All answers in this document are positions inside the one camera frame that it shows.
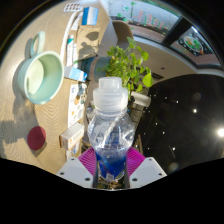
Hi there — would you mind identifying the green potted plant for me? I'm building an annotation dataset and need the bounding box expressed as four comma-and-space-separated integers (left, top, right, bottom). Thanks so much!
79, 36, 155, 101

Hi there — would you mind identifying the window with tree sticker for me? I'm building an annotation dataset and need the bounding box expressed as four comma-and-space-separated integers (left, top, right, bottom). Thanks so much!
109, 0, 183, 38

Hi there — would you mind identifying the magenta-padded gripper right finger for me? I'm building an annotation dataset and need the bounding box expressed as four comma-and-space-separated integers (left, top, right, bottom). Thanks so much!
126, 147, 168, 189

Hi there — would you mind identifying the framed food poster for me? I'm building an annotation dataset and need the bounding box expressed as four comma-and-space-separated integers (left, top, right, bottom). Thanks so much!
178, 26, 214, 56

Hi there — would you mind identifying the blue white flat pack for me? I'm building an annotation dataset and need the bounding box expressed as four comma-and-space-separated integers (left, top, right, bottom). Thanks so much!
81, 6, 99, 27

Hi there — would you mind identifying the pill blister pack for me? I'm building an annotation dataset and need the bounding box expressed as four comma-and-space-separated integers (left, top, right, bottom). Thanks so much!
63, 2, 83, 13

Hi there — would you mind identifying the flat round red coaster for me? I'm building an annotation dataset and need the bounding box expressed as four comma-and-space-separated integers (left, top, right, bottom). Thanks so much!
26, 125, 47, 151

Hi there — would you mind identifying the printed paper leaflet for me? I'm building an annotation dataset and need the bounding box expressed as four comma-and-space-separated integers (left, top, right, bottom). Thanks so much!
68, 82, 88, 128

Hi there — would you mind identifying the pale green mug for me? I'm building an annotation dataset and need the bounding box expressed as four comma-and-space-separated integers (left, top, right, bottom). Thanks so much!
16, 30, 65, 106

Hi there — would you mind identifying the group of ceiling lights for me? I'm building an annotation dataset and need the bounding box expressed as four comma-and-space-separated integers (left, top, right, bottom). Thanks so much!
153, 93, 224, 168

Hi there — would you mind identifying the white orange cardboard box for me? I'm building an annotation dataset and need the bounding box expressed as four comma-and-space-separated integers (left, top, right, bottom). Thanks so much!
59, 122, 85, 151

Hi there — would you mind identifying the clear plastic water bottle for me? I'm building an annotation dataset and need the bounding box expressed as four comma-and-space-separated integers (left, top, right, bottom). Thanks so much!
86, 76, 137, 183

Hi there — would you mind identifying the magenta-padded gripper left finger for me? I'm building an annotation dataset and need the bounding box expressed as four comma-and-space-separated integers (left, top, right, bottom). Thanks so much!
56, 147, 100, 189

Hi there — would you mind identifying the white tube green cap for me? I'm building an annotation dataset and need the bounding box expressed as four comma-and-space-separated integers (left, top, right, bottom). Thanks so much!
66, 34, 75, 66

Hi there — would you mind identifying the white round pillar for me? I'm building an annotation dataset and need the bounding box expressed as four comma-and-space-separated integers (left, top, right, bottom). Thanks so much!
131, 91, 151, 108

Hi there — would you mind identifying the grey curved sofa bench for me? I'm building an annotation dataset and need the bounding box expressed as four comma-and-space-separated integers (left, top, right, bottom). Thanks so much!
99, 20, 135, 68

